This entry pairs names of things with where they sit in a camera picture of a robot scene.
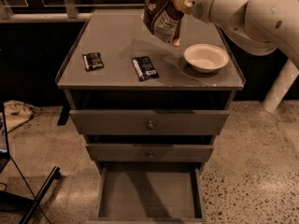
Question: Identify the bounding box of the brown chip bag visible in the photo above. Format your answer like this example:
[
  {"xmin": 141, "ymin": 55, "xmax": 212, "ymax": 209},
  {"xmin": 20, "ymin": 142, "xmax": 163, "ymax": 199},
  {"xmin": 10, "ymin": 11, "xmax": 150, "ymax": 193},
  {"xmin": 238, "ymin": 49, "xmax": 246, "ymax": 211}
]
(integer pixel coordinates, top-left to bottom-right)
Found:
[{"xmin": 142, "ymin": 0, "xmax": 183, "ymax": 47}]

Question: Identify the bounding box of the grey top drawer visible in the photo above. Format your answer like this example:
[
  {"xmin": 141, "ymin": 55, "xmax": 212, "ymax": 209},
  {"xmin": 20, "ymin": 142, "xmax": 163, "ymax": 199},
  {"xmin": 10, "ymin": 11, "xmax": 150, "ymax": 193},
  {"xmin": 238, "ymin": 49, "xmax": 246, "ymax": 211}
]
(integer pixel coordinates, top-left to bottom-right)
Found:
[{"xmin": 70, "ymin": 109, "xmax": 228, "ymax": 135}]

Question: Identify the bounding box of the metal window railing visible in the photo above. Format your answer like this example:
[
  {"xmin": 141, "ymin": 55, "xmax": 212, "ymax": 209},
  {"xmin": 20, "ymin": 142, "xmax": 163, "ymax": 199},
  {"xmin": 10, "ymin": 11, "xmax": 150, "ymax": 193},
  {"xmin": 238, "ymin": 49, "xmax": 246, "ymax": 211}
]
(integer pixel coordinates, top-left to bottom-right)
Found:
[{"xmin": 0, "ymin": 0, "xmax": 299, "ymax": 24}]

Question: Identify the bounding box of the blue snack packet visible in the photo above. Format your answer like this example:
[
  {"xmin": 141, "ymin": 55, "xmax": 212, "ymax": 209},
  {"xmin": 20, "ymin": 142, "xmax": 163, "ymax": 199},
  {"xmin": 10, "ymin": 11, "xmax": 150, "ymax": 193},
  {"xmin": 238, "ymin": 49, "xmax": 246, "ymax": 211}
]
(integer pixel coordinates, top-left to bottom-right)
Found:
[{"xmin": 131, "ymin": 56, "xmax": 159, "ymax": 81}]

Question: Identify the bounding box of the grey drawer cabinet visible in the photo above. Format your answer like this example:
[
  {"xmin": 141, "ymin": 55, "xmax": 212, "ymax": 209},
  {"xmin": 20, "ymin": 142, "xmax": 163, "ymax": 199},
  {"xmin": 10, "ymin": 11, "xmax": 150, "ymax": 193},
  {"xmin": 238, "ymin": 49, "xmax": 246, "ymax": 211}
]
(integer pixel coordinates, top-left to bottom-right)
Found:
[{"xmin": 55, "ymin": 8, "xmax": 247, "ymax": 224}]

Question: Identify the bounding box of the white bowl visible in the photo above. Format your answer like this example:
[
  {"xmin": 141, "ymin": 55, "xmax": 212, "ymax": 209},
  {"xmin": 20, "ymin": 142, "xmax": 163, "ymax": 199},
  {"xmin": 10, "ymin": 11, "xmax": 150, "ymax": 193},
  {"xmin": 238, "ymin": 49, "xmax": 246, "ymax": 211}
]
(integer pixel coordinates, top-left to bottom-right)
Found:
[{"xmin": 183, "ymin": 44, "xmax": 229, "ymax": 73}]

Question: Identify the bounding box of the beige cloth bag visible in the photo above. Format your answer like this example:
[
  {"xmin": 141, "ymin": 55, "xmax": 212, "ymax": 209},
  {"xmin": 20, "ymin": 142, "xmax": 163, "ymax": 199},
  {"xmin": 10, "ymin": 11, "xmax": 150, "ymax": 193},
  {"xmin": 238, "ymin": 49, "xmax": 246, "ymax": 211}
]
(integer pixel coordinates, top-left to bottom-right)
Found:
[{"xmin": 4, "ymin": 100, "xmax": 41, "ymax": 132}]

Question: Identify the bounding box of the grey middle drawer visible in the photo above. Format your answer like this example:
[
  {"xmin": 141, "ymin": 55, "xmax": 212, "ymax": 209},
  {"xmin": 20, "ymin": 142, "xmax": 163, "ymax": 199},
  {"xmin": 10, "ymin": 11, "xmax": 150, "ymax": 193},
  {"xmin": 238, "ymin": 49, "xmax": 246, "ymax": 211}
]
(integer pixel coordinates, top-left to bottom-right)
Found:
[{"xmin": 86, "ymin": 143, "xmax": 214, "ymax": 162}]

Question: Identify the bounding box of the grey bottom drawer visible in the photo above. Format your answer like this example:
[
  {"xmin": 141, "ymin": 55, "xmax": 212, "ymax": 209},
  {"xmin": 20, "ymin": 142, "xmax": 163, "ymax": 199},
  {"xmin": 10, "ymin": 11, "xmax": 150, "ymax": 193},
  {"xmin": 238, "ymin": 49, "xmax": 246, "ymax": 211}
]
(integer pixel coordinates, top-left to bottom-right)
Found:
[{"xmin": 87, "ymin": 163, "xmax": 207, "ymax": 224}]

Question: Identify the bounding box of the grey drawer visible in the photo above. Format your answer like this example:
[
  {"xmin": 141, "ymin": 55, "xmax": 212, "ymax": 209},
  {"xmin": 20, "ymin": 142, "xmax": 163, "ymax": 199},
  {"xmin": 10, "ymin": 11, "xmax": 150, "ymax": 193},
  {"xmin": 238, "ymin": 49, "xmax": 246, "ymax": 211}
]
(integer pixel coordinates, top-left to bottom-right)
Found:
[
  {"xmin": 70, "ymin": 109, "xmax": 228, "ymax": 135},
  {"xmin": 86, "ymin": 143, "xmax": 214, "ymax": 162},
  {"xmin": 87, "ymin": 163, "xmax": 207, "ymax": 224}
]

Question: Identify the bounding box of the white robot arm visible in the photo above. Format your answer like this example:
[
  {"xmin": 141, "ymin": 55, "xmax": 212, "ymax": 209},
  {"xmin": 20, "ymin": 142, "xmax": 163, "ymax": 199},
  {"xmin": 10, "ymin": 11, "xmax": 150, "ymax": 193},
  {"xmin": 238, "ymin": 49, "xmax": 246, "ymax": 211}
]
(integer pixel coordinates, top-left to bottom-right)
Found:
[{"xmin": 171, "ymin": 0, "xmax": 299, "ymax": 112}]

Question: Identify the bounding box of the black snack packet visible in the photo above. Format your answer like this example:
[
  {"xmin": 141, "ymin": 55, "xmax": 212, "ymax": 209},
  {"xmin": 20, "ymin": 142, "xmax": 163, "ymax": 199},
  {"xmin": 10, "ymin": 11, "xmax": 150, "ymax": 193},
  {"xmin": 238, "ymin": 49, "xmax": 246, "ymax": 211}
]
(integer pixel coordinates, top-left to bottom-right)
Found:
[{"xmin": 82, "ymin": 52, "xmax": 104, "ymax": 71}]

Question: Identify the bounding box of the black stand with screen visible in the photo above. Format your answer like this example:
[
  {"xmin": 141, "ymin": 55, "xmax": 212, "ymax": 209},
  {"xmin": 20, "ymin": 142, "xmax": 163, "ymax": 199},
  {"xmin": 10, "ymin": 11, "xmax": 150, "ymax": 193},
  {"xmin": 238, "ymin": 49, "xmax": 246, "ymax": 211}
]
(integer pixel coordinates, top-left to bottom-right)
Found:
[{"xmin": 0, "ymin": 102, "xmax": 62, "ymax": 224}]

